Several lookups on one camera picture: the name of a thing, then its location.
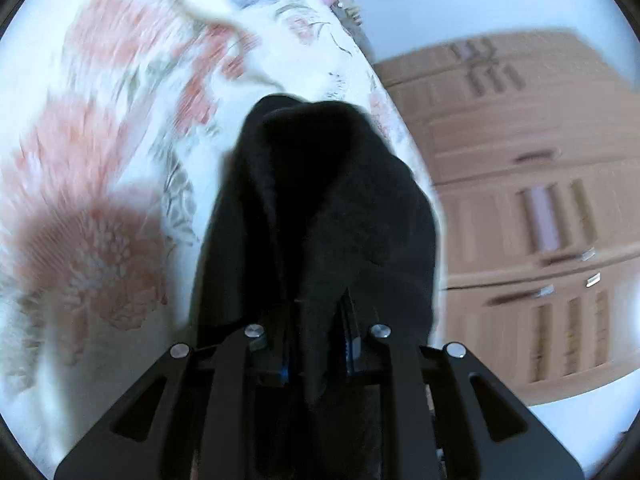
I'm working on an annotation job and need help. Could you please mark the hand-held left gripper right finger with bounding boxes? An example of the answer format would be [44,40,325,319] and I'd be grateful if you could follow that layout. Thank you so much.
[338,294,587,480]

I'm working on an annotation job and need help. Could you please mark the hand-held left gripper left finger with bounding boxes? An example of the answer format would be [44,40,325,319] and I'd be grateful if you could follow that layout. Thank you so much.
[54,310,293,480]

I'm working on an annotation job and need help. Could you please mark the black pants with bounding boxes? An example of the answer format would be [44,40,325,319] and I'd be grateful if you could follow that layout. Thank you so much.
[189,92,441,480]

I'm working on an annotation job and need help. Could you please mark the light brown wooden wardrobe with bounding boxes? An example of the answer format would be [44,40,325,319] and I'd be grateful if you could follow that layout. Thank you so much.
[373,27,640,407]

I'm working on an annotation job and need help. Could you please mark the cream floral blanket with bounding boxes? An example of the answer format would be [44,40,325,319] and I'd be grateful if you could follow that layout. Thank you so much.
[0,0,441,476]

